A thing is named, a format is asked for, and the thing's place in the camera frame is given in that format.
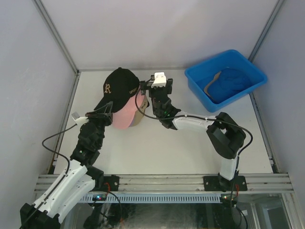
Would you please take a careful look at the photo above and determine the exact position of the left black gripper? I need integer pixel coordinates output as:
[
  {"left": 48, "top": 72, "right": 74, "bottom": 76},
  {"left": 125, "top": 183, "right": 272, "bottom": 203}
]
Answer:
[{"left": 85, "top": 102, "right": 113, "bottom": 148}]

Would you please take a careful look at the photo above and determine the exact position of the pink baseball cap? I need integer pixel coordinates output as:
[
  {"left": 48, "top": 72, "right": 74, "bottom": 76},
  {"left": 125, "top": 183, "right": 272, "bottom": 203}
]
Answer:
[{"left": 112, "top": 96, "right": 141, "bottom": 129}]

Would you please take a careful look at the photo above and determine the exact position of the black baseball cap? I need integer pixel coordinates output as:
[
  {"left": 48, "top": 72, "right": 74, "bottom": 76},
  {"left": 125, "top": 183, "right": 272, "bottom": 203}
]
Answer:
[{"left": 94, "top": 67, "right": 140, "bottom": 113}]

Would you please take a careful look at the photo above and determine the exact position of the tan baseball cap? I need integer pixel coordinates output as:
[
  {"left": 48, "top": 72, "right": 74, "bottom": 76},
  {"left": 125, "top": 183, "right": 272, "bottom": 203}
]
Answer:
[{"left": 130, "top": 95, "right": 150, "bottom": 127}]

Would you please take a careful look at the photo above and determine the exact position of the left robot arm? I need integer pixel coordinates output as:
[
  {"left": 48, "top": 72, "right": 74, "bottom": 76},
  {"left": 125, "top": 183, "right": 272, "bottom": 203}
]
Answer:
[{"left": 20, "top": 102, "right": 113, "bottom": 229}]

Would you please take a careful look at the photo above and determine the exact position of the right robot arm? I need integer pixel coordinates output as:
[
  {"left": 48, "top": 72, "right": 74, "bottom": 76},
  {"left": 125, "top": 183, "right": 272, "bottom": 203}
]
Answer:
[{"left": 136, "top": 77, "right": 246, "bottom": 190}]

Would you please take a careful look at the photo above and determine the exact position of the blue plastic bin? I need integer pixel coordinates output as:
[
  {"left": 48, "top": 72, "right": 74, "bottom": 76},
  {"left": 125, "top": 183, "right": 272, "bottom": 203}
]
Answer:
[{"left": 185, "top": 50, "right": 267, "bottom": 112}]

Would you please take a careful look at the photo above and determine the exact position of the blue baseball cap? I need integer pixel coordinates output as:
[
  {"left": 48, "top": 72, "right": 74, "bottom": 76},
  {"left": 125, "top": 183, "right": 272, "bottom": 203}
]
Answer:
[{"left": 203, "top": 68, "right": 252, "bottom": 104}]

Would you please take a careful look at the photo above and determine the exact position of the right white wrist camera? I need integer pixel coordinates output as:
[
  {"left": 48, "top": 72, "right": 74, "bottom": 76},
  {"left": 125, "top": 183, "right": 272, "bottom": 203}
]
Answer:
[{"left": 151, "top": 72, "right": 167, "bottom": 87}]

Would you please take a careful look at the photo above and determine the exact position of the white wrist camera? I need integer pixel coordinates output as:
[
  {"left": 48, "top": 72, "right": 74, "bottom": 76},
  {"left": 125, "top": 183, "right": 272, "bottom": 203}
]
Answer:
[
  {"left": 71, "top": 112, "right": 89, "bottom": 126},
  {"left": 151, "top": 72, "right": 167, "bottom": 87}
]

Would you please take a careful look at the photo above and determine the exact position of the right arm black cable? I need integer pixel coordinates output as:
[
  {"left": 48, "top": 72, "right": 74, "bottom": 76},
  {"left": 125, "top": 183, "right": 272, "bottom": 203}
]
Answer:
[{"left": 134, "top": 78, "right": 254, "bottom": 198}]

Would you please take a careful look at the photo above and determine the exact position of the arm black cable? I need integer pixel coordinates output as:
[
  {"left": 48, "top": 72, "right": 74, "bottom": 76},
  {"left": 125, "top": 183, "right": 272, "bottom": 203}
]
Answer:
[
  {"left": 41, "top": 124, "right": 83, "bottom": 177},
  {"left": 134, "top": 78, "right": 254, "bottom": 198}
]

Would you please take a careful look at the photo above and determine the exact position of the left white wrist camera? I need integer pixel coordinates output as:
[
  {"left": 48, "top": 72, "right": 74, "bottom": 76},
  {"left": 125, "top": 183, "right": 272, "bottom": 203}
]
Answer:
[{"left": 71, "top": 112, "right": 89, "bottom": 126}]

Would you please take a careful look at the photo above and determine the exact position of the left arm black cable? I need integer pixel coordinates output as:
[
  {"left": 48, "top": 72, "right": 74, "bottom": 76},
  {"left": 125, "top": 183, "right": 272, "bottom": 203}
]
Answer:
[{"left": 41, "top": 124, "right": 83, "bottom": 177}]

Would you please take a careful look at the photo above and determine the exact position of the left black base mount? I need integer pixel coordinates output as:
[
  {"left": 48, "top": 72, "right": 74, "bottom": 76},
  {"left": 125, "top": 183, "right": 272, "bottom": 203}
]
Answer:
[{"left": 93, "top": 175, "right": 120, "bottom": 192}]

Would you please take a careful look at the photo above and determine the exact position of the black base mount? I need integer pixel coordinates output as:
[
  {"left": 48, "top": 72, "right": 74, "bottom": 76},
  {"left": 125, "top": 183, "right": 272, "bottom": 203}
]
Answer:
[
  {"left": 203, "top": 175, "right": 248, "bottom": 192},
  {"left": 93, "top": 175, "right": 120, "bottom": 192}
]

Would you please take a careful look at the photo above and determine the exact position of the perforated cable tray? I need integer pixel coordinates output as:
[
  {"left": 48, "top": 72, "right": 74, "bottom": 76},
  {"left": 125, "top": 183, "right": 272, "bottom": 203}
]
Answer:
[{"left": 79, "top": 193, "right": 221, "bottom": 204}]

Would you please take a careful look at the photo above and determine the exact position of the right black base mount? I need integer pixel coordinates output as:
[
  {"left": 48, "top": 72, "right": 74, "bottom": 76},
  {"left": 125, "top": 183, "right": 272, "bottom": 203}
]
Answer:
[{"left": 203, "top": 175, "right": 248, "bottom": 192}]

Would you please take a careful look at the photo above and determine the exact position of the aluminium front rail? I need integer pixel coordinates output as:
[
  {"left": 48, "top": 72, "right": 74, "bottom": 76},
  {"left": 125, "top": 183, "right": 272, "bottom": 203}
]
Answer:
[{"left": 34, "top": 173, "right": 294, "bottom": 193}]

